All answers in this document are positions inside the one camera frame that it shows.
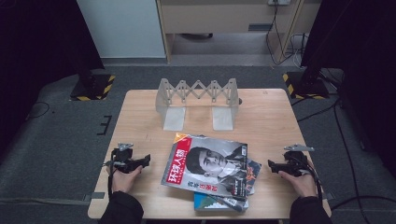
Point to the light wooden desk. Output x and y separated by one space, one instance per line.
218 17

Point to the white power strip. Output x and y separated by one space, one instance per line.
279 2

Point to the person's left hand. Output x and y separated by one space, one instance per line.
123 182

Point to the person's right hand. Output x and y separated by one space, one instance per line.
303 185

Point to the black stand base striped edge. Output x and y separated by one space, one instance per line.
93 88
306 85

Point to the thick blue book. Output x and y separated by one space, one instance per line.
205 203

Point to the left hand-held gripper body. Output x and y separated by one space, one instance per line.
123 160

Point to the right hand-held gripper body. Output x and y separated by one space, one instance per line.
295 163

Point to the portrait cover magazine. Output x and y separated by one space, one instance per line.
202 165

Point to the black curtain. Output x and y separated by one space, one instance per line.
367 62
37 46

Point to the white cabinet panel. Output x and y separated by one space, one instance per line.
124 28

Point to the grey metal expandable book rack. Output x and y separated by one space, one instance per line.
174 118

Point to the dark cover magazine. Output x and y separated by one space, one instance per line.
253 174

